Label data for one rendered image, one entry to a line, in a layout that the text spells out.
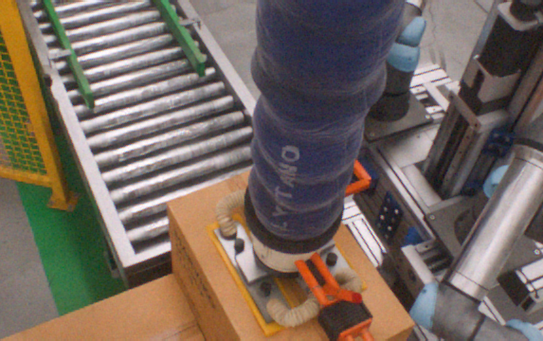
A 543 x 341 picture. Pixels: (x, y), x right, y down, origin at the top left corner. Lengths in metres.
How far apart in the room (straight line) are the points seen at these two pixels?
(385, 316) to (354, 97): 0.72
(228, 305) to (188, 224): 0.26
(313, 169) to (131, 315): 1.01
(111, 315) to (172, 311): 0.19
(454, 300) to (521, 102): 0.68
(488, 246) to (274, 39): 0.49
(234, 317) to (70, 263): 1.33
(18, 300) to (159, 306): 0.87
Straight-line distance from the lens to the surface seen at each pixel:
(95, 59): 2.76
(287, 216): 1.31
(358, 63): 0.98
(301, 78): 1.00
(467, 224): 1.63
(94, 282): 2.72
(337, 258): 1.62
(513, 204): 1.13
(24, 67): 2.35
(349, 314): 1.43
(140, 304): 2.03
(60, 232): 2.87
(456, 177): 1.82
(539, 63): 1.59
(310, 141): 1.12
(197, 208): 1.72
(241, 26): 3.75
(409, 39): 1.60
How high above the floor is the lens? 2.35
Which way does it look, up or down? 51 degrees down
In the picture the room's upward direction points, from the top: 7 degrees clockwise
